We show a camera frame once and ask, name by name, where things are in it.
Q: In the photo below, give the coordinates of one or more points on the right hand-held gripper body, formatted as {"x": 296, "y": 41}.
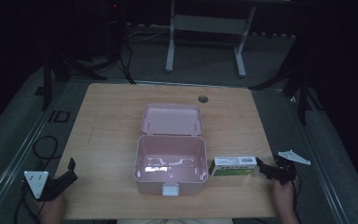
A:
{"x": 284, "y": 169}

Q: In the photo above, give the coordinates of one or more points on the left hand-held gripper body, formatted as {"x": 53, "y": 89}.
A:
{"x": 37, "y": 182}

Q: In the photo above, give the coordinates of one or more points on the white and green medicine box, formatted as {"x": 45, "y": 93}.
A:
{"x": 232, "y": 165}

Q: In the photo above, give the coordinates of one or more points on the pink plastic storage box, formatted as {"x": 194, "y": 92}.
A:
{"x": 171, "y": 150}

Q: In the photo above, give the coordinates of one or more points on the person's right hand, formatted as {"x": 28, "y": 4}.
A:
{"x": 283, "y": 194}

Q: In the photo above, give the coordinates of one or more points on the person's left hand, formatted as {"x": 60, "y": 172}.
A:
{"x": 53, "y": 207}

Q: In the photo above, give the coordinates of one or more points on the black tripod stand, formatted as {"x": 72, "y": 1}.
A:
{"x": 56, "y": 71}
{"x": 298, "y": 81}

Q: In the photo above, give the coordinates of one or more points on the dark equipment stand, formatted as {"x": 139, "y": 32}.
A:
{"x": 115, "y": 28}

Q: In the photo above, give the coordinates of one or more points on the white metal desk frame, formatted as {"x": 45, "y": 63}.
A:
{"x": 205, "y": 24}

